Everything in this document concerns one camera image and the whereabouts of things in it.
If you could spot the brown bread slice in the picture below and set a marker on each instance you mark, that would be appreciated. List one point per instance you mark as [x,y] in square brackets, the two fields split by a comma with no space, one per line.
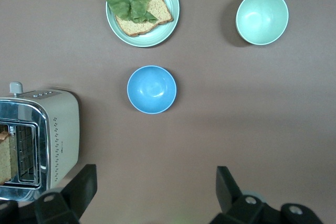
[4,158]
[157,9]

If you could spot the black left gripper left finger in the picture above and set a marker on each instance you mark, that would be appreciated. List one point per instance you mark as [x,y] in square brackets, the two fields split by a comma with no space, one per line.
[71,200]

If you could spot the blue bowl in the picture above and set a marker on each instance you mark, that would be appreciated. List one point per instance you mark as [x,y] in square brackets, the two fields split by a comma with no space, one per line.
[152,90]

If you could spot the pale mint bowl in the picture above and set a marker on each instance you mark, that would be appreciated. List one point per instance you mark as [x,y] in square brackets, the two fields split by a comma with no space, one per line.
[262,18]

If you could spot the green lettuce leaf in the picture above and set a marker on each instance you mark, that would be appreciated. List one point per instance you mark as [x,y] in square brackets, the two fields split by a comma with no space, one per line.
[131,3]

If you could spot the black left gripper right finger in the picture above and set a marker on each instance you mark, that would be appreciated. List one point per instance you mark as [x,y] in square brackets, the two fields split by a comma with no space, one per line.
[231,197]

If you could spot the beige cutting board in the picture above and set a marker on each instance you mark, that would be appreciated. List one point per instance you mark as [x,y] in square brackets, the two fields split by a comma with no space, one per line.
[63,129]

